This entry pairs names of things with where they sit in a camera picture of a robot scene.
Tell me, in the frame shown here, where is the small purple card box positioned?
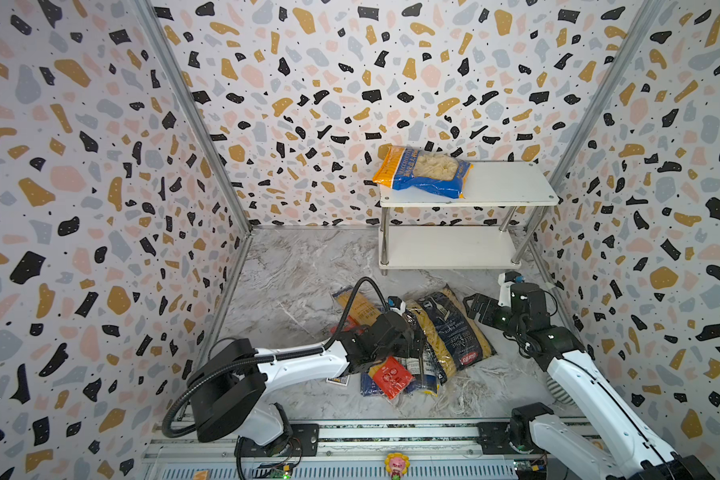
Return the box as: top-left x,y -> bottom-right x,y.
326,376 -> 349,387

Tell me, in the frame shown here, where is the dark blue penne pasta bag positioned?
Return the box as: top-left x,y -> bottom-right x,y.
406,285 -> 495,385

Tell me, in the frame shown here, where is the yellow blue spaghetti packet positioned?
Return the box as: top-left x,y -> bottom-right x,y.
332,287 -> 382,328

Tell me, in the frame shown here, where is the dark blue spaghetti packet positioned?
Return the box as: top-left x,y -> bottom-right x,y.
360,373 -> 385,397

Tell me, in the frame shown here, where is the white two-tier shelf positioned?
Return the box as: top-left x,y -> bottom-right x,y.
378,161 -> 558,274

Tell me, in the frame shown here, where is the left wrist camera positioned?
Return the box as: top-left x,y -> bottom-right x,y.
387,296 -> 406,316

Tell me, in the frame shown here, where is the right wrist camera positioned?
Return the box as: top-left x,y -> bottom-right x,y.
498,270 -> 524,307

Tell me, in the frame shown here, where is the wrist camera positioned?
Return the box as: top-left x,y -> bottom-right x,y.
387,296 -> 406,316
498,270 -> 524,307

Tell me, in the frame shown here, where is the red spaghetti packet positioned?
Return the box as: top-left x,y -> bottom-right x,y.
368,357 -> 413,400

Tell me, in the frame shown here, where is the grey ribbed cup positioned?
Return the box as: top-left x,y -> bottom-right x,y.
545,375 -> 574,405

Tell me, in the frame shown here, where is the blue orange orecchiette pasta bag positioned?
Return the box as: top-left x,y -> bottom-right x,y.
372,146 -> 473,199

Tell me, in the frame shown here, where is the clear yellow spaghetti packet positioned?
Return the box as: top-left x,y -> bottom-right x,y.
397,310 -> 443,396

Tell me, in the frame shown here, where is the black corrugated cable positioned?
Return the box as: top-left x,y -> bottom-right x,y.
160,275 -> 391,440

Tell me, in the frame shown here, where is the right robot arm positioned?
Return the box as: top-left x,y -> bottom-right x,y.
463,272 -> 711,479

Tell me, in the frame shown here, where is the small pink yellow figurine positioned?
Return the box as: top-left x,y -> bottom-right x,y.
384,452 -> 410,480

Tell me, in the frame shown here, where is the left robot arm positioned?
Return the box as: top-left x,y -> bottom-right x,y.
187,310 -> 426,449

